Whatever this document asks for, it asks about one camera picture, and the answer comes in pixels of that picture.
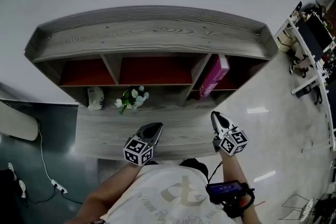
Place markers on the white frame office desk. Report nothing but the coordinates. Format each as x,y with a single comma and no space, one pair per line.
319,73

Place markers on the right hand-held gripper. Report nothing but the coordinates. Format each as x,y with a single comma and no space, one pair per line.
233,143

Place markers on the white cap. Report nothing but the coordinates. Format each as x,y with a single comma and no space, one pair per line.
95,98

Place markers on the person's cream printed shirt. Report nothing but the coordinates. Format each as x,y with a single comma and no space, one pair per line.
162,196

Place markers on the black wrist-mounted display device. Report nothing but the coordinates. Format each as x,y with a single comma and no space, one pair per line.
224,189

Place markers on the person's right forearm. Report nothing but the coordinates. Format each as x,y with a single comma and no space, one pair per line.
233,168

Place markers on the person's black shorts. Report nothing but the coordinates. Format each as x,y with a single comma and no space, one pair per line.
195,165

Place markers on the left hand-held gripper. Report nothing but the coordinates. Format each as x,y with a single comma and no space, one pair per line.
137,150

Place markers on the potted white artificial flowers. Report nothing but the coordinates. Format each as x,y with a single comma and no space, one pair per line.
132,99

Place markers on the grey wooden shelf desk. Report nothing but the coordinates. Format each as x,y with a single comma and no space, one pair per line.
118,133

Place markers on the person's left forearm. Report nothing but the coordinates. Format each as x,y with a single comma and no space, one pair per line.
105,191

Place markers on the pink box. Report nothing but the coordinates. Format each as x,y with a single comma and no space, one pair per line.
214,76

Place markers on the white power strip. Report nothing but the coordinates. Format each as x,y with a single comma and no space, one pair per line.
60,186

